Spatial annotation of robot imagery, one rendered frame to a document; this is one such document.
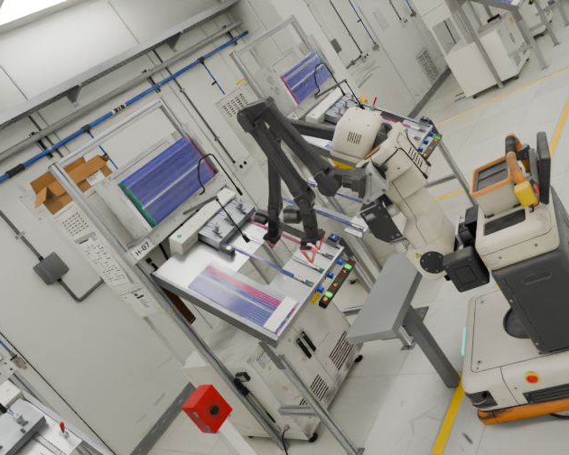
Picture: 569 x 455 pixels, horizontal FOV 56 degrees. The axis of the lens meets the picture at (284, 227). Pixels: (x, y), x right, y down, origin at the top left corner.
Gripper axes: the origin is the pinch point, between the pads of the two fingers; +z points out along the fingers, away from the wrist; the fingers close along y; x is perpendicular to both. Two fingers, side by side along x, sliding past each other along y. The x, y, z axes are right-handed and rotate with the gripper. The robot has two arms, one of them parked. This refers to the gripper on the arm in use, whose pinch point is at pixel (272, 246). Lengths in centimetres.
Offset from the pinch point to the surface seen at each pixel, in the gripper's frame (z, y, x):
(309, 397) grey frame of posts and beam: 24, 52, 53
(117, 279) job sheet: 20, 49, -65
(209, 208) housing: -6.5, -0.4, -39.8
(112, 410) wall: 161, 62, -86
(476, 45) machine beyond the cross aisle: 54, -451, 1
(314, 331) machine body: 46, 4, 32
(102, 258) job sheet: 8, 49, -72
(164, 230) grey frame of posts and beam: -9, 29, -46
